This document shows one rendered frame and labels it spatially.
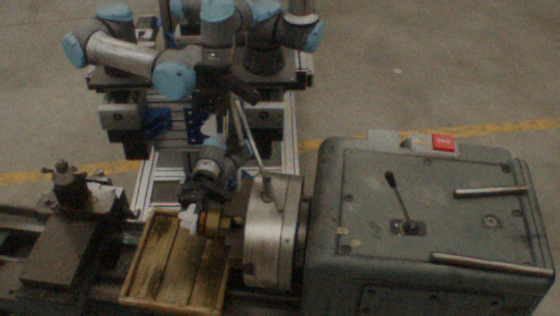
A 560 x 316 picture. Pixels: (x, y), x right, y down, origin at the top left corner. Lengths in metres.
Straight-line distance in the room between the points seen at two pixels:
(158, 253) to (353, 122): 2.09
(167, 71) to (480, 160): 0.88
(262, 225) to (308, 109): 2.32
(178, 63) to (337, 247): 0.65
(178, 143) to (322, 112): 1.65
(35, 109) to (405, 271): 3.13
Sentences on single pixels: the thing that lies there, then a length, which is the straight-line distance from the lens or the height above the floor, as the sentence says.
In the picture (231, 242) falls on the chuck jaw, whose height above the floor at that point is 1.11.
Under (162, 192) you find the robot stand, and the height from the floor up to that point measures 0.21.
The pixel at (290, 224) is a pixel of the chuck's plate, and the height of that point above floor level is 1.21.
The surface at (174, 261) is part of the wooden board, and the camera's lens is 1.68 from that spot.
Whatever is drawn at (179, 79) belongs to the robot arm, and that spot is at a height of 1.40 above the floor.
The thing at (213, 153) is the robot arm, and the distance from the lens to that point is 1.64.
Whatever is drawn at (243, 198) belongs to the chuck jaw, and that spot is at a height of 1.16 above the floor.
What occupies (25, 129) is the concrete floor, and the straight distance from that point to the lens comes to 3.79.
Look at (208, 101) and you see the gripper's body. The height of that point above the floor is 1.45.
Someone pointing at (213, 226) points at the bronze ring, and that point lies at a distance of 1.46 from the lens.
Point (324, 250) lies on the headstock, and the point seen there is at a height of 1.25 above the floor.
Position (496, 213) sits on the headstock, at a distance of 1.40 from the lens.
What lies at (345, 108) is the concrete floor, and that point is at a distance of 3.62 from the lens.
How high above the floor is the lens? 2.24
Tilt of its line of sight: 46 degrees down
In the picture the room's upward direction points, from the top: 2 degrees clockwise
